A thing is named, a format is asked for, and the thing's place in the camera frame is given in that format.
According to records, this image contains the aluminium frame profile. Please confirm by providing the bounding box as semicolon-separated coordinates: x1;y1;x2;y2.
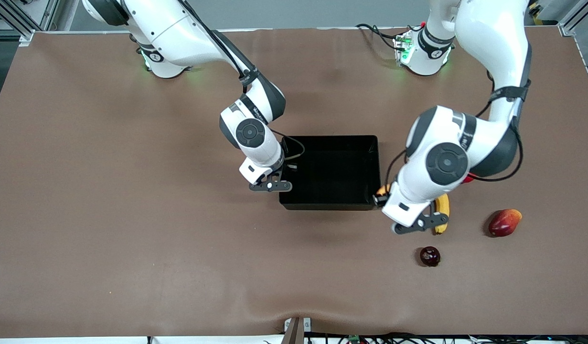
559;0;588;36
0;0;60;46

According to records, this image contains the black rectangular plastic box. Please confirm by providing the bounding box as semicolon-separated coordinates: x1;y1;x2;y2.
278;135;382;211

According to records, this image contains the large table cover mat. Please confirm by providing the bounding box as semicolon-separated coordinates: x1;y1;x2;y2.
0;26;588;339

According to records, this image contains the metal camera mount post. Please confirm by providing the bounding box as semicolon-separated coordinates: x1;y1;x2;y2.
283;317;312;344

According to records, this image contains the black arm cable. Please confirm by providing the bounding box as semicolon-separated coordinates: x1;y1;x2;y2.
384;43;533;192
177;0;305;161

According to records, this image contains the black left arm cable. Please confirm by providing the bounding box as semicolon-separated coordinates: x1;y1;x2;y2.
384;43;533;192

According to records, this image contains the white module with green light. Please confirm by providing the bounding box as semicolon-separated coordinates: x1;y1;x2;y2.
393;32;414;65

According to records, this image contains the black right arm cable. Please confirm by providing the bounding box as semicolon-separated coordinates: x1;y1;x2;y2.
177;0;305;161

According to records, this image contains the red yellow mango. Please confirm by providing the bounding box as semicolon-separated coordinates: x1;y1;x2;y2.
488;209;523;237

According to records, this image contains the dark purple plum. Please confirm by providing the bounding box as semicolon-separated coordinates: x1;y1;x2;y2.
419;246;441;268

